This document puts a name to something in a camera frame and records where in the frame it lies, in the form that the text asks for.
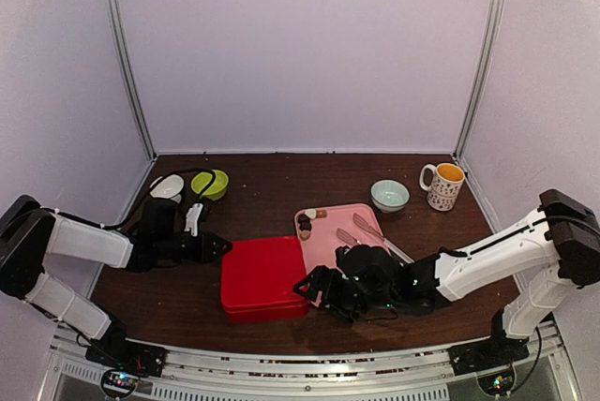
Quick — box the dark chocolate tray left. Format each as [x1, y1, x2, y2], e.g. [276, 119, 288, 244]
[297, 214, 312, 231]

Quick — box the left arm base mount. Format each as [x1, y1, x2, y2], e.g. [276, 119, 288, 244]
[85, 340, 167, 378]

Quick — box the pink plastic tray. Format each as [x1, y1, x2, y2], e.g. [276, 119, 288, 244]
[293, 202, 404, 308]

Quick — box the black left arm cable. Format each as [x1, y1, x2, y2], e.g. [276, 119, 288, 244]
[100, 169, 219, 231]

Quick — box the white floral mug yellow inside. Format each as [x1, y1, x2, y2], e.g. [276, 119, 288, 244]
[419, 163, 466, 212]

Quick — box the aluminium frame post left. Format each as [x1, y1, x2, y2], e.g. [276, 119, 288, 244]
[106, 0, 157, 160]

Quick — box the aluminium frame post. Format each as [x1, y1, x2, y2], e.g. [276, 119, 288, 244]
[106, 0, 157, 160]
[453, 0, 505, 161]

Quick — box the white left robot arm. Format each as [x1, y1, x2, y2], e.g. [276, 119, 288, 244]
[1, 195, 233, 367]

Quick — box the red tin box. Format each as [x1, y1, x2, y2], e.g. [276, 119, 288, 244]
[222, 302, 309, 324]

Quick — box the white ceramic bowl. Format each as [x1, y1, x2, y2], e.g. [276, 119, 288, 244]
[149, 174, 185, 203]

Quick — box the aluminium frame post right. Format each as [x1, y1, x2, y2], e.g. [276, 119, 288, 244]
[453, 0, 505, 161]

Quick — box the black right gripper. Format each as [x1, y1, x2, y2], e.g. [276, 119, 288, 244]
[293, 266, 397, 323]

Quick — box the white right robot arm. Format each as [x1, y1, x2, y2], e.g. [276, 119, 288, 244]
[293, 189, 599, 365]

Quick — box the aluminium front rail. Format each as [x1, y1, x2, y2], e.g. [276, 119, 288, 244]
[34, 320, 583, 400]

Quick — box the red tin lid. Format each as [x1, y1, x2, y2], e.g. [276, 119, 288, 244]
[220, 236, 308, 307]

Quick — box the light blue ceramic bowl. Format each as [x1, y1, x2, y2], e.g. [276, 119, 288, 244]
[370, 180, 410, 214]

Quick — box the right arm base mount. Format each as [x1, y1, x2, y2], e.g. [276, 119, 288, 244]
[448, 340, 530, 376]

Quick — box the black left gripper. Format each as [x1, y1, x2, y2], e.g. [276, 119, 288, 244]
[157, 231, 233, 265]

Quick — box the green plastic bowl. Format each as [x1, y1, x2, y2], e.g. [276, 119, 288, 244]
[190, 170, 230, 201]

